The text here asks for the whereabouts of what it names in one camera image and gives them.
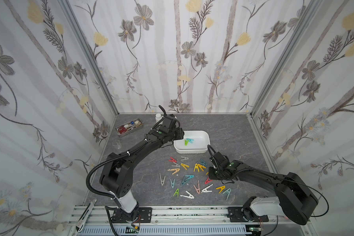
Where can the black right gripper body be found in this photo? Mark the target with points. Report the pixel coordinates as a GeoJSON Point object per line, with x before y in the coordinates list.
{"type": "Point", "coordinates": [214, 173]}

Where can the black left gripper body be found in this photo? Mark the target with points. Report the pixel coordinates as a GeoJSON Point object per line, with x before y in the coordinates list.
{"type": "Point", "coordinates": [175, 134]}

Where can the red clothespin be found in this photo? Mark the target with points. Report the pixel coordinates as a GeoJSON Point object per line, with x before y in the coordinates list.
{"type": "Point", "coordinates": [172, 160]}
{"type": "Point", "coordinates": [207, 181]}

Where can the grey clothespin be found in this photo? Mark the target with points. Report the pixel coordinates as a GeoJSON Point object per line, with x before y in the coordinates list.
{"type": "Point", "coordinates": [184, 158]}
{"type": "Point", "coordinates": [162, 180]}

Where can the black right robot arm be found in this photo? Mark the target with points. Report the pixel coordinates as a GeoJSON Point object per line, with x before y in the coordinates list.
{"type": "Point", "coordinates": [293, 198]}

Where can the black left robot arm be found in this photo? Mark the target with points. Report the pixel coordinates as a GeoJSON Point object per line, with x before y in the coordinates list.
{"type": "Point", "coordinates": [118, 169]}

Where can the white plastic storage box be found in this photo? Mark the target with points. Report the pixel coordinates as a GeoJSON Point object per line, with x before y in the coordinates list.
{"type": "Point", "coordinates": [201, 141]}

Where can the white pill bottle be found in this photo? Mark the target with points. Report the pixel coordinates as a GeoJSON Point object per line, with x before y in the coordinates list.
{"type": "Point", "coordinates": [158, 117]}

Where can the dark teal clothespin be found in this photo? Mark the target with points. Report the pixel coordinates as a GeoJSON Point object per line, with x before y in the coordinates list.
{"type": "Point", "coordinates": [202, 162]}

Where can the yellow clothespin bottom right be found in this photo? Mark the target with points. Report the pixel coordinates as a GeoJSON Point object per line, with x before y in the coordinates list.
{"type": "Point", "coordinates": [221, 189]}

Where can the white clothespin centre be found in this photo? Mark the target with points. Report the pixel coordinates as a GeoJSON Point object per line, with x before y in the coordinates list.
{"type": "Point", "coordinates": [207, 189]}

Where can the white clothespin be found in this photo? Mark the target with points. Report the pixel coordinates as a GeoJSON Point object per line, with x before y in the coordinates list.
{"type": "Point", "coordinates": [188, 195]}
{"type": "Point", "coordinates": [207, 189]}

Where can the pink clothespin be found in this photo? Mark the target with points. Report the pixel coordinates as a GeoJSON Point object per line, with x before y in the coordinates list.
{"type": "Point", "coordinates": [197, 188]}

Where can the yellow clothespin left centre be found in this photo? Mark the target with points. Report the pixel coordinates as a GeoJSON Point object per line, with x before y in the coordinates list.
{"type": "Point", "coordinates": [185, 166]}

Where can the beige clothespin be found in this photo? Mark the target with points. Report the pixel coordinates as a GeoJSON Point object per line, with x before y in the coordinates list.
{"type": "Point", "coordinates": [174, 170]}

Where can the white clothespin bottom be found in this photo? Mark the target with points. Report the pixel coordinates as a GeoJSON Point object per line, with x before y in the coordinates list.
{"type": "Point", "coordinates": [188, 195]}

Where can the metal tray with tools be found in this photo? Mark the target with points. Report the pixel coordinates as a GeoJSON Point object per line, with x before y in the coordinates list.
{"type": "Point", "coordinates": [128, 127]}

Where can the lime green clothespin bottom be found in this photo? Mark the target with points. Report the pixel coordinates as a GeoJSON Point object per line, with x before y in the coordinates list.
{"type": "Point", "coordinates": [176, 193]}

